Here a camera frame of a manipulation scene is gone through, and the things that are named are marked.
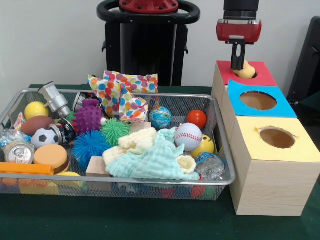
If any black upright panel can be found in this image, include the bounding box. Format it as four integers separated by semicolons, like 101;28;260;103
286;16;320;106

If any wooden three-hole box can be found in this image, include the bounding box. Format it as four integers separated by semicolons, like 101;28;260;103
211;60;320;217

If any pale yellow muslin cloth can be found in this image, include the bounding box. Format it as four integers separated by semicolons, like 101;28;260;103
102;127;198;175

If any teal muslin cloth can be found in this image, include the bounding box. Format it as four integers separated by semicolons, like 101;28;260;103
104;127;201;181

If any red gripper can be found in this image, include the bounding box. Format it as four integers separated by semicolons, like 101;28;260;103
216;18;263;71

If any brown toy football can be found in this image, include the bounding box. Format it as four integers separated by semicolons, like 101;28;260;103
21;116;55;137

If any plain yellow ball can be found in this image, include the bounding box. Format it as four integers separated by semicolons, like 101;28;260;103
24;101;50;121

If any purple knobbly toy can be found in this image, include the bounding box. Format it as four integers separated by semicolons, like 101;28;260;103
72;99;106;135

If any orange foam disc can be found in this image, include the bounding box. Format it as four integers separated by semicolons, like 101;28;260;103
33;143;70;175

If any dark green side-table cloth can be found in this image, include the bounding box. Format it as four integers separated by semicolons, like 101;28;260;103
297;93;320;121

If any white baseball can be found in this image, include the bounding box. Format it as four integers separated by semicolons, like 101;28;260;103
174;122;203;152

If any blue green globe ball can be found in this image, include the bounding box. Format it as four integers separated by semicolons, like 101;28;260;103
149;106;173;130

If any shallow mesh bin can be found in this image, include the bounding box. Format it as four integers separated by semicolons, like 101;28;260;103
0;88;237;202

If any red orange ball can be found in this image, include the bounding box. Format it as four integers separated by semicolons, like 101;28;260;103
186;109;208;130

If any green spiky ball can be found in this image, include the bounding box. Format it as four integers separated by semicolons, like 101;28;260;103
99;118;132;148

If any blue spiky ball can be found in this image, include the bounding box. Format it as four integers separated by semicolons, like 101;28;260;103
72;129;114;170

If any dark green table cloth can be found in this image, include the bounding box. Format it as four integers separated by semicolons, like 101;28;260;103
0;83;320;240

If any yellow ball with black band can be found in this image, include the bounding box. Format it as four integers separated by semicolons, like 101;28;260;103
190;134;215;159

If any yellow plush duck toy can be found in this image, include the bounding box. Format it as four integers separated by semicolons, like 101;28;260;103
232;59;257;80

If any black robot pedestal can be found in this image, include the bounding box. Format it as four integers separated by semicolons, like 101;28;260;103
96;0;201;87

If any orange toy brick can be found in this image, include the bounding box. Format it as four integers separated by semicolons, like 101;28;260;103
0;162;55;176

